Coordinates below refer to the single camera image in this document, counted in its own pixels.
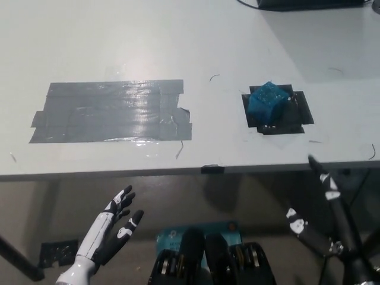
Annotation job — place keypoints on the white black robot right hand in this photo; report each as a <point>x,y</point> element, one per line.
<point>335,225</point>

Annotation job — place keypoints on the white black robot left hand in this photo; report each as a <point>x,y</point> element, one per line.
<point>110,234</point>

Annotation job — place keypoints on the blue rubik's cube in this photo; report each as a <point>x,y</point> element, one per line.
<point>267,102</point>

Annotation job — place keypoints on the black floor tape patch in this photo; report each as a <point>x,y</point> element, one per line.
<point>58,252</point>

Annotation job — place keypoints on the teal printed board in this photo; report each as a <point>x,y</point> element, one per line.
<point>172,236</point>

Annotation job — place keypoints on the grey table leg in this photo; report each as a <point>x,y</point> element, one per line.
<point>49,210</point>

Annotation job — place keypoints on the black diagonal tube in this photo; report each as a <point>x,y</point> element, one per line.
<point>19,258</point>

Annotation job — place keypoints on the black tape square patch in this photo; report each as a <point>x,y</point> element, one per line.
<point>300,118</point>

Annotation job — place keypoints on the black flat device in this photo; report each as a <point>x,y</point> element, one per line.
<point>314,4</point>

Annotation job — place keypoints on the grey duct tape patch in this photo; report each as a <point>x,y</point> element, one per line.
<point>110,112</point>

